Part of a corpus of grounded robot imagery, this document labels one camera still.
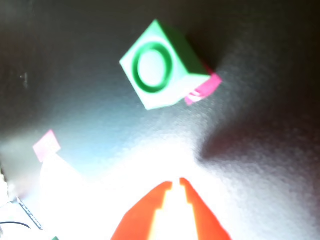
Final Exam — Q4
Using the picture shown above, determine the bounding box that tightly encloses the long black cable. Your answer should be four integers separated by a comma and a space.
0, 220, 32, 230

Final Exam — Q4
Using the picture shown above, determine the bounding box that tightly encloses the black striped ruler strip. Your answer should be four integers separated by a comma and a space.
16, 196, 44, 231

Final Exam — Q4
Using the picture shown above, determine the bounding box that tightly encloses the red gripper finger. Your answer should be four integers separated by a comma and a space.
110, 181, 173, 240
179, 177, 232, 240

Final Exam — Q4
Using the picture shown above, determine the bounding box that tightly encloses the pink tape strip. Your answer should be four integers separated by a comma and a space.
32, 129, 62, 163
184, 65, 223, 106

